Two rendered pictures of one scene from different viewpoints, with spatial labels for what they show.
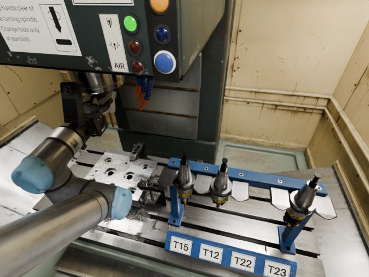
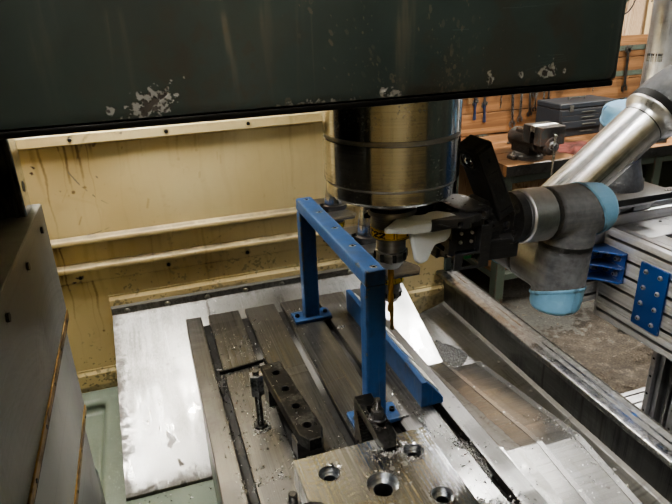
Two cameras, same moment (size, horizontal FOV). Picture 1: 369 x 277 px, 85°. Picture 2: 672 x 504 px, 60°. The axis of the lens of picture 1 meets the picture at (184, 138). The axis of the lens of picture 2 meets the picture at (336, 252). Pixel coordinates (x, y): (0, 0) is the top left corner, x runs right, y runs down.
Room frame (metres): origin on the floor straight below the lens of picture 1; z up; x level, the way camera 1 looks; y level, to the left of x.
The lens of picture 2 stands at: (1.03, 0.79, 1.65)
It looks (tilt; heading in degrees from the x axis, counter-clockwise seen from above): 23 degrees down; 237
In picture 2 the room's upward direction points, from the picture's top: 2 degrees counter-clockwise
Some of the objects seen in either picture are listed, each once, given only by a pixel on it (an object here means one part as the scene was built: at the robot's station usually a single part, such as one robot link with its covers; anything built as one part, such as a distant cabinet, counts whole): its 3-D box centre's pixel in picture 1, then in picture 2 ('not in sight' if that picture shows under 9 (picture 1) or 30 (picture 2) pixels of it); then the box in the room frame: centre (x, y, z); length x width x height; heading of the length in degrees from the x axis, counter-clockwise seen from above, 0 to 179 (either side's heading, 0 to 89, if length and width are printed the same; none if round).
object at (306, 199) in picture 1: (307, 192); (333, 189); (0.31, -0.32, 1.26); 0.04 x 0.04 x 0.07
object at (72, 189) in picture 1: (69, 191); (552, 270); (0.32, 0.30, 1.27); 0.11 x 0.08 x 0.11; 74
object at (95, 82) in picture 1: (94, 63); (391, 140); (0.60, 0.26, 1.51); 0.16 x 0.16 x 0.12
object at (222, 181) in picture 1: (222, 177); (367, 217); (0.37, -0.10, 1.26); 0.04 x 0.04 x 0.07
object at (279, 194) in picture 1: (279, 198); (341, 215); (0.33, -0.26, 1.21); 0.07 x 0.05 x 0.01; 165
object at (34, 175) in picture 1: (44, 166); (571, 212); (0.32, 0.32, 1.37); 0.11 x 0.08 x 0.09; 168
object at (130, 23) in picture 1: (130, 23); not in sight; (0.33, 0.07, 1.65); 0.02 x 0.01 x 0.02; 75
